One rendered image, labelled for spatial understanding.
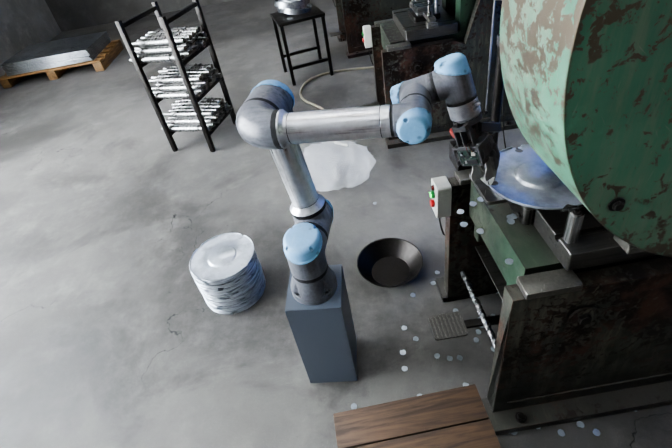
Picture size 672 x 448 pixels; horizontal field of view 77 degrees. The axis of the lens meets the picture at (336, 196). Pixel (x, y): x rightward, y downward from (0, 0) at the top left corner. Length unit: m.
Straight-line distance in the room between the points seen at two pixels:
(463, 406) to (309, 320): 0.51
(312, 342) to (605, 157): 1.13
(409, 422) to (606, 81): 0.98
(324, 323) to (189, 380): 0.71
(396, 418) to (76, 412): 1.31
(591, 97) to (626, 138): 0.09
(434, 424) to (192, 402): 0.97
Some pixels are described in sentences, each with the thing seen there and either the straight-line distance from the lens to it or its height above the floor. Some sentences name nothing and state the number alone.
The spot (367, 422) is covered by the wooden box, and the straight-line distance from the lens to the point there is 1.29.
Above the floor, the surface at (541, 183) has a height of 0.79.
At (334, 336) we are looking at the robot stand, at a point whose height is 0.30.
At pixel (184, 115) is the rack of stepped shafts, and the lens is 3.29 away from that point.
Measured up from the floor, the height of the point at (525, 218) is 0.68.
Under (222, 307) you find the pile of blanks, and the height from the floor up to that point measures 0.05.
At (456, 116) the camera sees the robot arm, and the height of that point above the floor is 1.00.
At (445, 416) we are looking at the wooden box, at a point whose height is 0.35.
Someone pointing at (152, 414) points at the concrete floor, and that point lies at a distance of 1.93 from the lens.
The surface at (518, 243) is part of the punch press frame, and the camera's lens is 1.27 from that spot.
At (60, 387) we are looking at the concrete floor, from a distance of 2.23.
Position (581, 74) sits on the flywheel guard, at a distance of 0.55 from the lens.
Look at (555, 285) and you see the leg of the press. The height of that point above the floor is 0.64.
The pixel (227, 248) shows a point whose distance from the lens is 2.00.
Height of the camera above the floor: 1.53
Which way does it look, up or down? 38 degrees down
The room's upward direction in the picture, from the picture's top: 10 degrees counter-clockwise
